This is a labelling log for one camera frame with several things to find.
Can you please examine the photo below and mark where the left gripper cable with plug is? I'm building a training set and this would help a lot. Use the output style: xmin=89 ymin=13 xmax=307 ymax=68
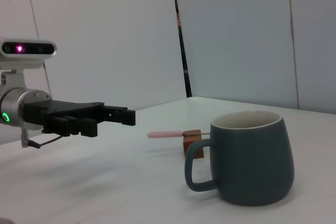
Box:
xmin=20 ymin=128 xmax=64 ymax=148

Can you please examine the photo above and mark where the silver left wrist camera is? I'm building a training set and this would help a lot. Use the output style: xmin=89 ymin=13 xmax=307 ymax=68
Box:
xmin=0 ymin=39 xmax=58 ymax=88

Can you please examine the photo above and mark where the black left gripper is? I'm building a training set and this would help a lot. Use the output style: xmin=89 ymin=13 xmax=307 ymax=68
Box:
xmin=23 ymin=100 xmax=137 ymax=138

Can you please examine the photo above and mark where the dark brown wooden block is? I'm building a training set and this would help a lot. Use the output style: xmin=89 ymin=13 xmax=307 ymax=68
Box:
xmin=183 ymin=129 xmax=205 ymax=158

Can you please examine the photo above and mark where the pink handled metal spoon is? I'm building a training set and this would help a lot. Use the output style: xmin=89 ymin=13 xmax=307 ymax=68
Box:
xmin=147 ymin=130 xmax=211 ymax=139

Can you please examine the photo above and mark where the dark grey ceramic mug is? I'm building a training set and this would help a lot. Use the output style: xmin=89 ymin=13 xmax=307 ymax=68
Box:
xmin=184 ymin=110 xmax=295 ymax=207

